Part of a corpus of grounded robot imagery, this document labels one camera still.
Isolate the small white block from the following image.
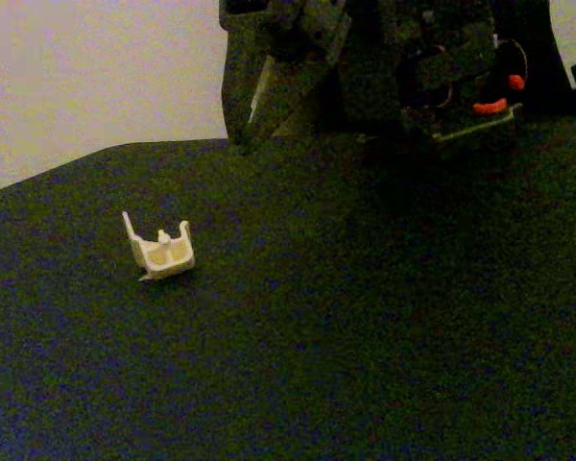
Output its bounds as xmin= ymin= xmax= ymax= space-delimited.
xmin=121 ymin=210 xmax=197 ymax=281

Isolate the grey robot arm with base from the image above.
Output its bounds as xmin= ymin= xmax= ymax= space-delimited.
xmin=335 ymin=0 xmax=525 ymax=145

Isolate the dark desk mat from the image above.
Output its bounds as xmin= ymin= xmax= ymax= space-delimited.
xmin=0 ymin=114 xmax=576 ymax=461

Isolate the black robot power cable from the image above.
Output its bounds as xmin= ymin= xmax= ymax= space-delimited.
xmin=495 ymin=37 xmax=530 ymax=97

